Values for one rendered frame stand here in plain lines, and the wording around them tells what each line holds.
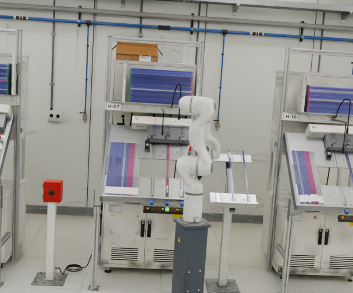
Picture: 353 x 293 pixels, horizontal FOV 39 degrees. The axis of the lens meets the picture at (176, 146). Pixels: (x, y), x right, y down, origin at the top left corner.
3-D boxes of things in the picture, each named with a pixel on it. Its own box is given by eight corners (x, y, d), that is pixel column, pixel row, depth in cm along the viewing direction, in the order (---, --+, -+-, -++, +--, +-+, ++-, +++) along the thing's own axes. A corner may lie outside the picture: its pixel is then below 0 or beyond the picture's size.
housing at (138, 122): (190, 137, 417) (192, 125, 406) (131, 134, 414) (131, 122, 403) (190, 129, 422) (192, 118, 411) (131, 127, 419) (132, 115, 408)
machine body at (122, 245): (186, 277, 410) (191, 203, 402) (99, 274, 406) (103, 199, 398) (181, 249, 475) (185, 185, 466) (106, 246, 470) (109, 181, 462)
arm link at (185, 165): (200, 196, 313) (203, 158, 310) (172, 193, 318) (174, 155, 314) (204, 192, 325) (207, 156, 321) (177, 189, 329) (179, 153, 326)
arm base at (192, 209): (211, 225, 318) (213, 196, 315) (184, 227, 311) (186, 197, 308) (199, 216, 335) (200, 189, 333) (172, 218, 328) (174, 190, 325)
